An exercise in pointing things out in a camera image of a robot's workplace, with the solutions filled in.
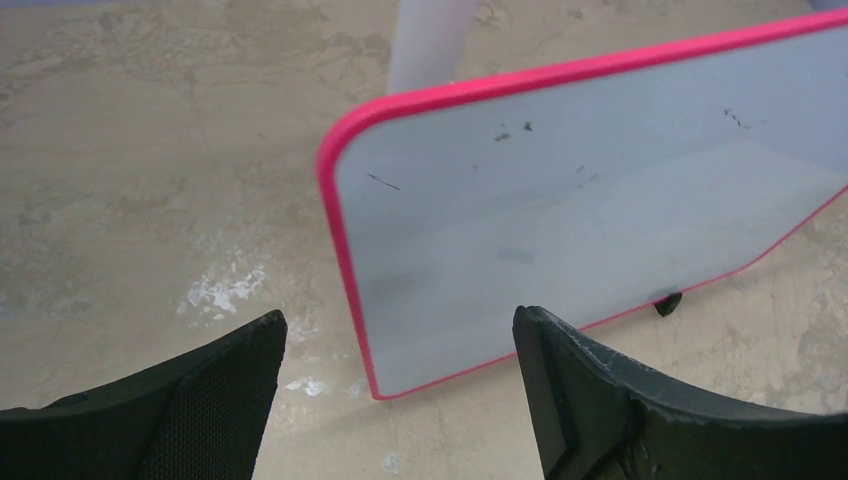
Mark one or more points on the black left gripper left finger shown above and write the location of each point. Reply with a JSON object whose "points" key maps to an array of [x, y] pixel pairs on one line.
{"points": [[200, 415]]}

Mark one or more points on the black whiteboard foot left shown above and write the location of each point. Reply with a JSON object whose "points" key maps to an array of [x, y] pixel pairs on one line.
{"points": [[666, 306]]}

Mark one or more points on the pink-framed whiteboard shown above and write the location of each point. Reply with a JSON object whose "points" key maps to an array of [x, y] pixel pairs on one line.
{"points": [[592, 188]]}

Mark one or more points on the white PVC pole left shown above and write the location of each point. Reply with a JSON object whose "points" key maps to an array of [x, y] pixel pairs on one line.
{"points": [[428, 43]]}

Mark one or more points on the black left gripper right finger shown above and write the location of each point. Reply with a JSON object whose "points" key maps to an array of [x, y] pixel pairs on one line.
{"points": [[600, 414]]}

